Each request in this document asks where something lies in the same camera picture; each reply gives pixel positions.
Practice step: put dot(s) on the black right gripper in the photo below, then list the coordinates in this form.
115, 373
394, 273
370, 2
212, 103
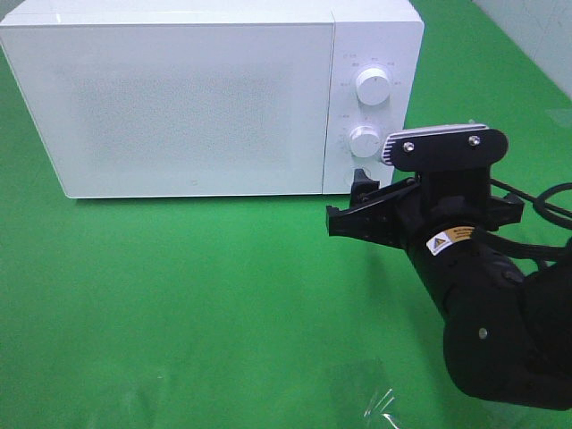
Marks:
401, 214

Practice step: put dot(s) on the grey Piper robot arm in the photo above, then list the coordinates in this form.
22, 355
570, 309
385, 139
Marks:
506, 306

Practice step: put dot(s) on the white upper power knob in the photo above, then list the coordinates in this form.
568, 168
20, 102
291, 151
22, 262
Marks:
373, 86

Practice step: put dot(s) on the clear tape strip front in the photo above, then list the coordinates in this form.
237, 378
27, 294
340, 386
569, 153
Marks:
379, 414

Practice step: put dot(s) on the round door release button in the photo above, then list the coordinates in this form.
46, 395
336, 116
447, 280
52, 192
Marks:
349, 175

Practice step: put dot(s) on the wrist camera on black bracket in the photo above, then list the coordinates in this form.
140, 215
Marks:
444, 148

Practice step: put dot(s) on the white timer knob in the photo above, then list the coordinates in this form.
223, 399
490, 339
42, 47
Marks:
365, 141

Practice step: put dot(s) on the white microwave oven body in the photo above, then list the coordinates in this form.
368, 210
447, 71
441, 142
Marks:
364, 34

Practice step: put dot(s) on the white microwave door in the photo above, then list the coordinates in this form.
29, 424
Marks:
177, 110

